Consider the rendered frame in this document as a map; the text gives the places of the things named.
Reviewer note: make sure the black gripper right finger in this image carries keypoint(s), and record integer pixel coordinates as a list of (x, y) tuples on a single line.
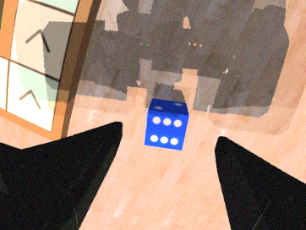
[(257, 195)]

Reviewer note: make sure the blue die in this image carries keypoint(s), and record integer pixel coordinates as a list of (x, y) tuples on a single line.
[(166, 124)]

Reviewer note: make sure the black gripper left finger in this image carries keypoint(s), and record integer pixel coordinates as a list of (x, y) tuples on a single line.
[(52, 186)]

